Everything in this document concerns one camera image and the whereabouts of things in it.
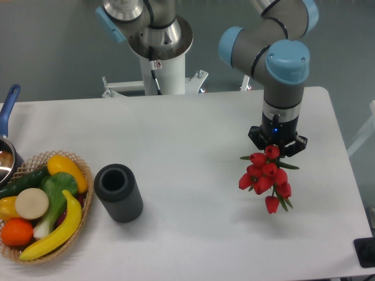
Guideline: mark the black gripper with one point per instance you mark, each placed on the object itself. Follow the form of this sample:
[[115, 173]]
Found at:
[[279, 133]]

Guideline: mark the red tulip bouquet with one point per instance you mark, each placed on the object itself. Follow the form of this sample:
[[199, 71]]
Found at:
[[266, 172]]

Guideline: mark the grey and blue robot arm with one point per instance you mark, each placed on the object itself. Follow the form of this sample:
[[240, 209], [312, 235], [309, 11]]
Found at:
[[271, 54]]

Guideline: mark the black device at edge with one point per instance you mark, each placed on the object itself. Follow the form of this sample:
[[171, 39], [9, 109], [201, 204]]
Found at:
[[364, 248]]

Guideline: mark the dark grey ribbed vase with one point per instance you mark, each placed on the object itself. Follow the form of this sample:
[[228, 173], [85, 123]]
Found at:
[[116, 187]]

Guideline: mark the red fruit in basket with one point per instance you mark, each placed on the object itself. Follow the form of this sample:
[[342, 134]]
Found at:
[[80, 198]]

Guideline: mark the yellow banana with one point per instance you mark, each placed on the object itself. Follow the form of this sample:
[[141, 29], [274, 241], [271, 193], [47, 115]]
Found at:
[[60, 235]]

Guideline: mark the yellow lemon squash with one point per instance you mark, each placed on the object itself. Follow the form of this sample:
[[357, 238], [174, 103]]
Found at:
[[60, 163]]

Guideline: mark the green bok choy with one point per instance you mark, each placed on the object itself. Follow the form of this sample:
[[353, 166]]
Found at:
[[53, 186]]

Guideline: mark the green cucumber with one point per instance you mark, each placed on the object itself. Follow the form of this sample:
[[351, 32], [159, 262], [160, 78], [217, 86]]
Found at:
[[29, 180]]

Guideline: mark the beige round bun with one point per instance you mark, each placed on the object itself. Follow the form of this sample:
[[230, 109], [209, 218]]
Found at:
[[32, 203]]

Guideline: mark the yellow bell pepper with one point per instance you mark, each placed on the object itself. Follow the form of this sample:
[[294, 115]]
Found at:
[[7, 208]]

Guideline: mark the orange fruit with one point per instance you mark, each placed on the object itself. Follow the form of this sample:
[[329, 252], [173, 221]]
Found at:
[[17, 232]]

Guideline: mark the woven wicker basket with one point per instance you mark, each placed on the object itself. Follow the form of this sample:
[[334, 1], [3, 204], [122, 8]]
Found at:
[[36, 162]]

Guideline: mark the white frame at right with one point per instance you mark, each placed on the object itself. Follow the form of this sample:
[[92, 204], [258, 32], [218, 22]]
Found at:
[[362, 135]]

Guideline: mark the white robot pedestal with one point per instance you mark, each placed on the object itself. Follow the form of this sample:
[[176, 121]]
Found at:
[[161, 53]]

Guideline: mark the blue handled steel pot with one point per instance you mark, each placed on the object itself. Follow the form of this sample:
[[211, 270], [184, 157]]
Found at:
[[10, 159]]

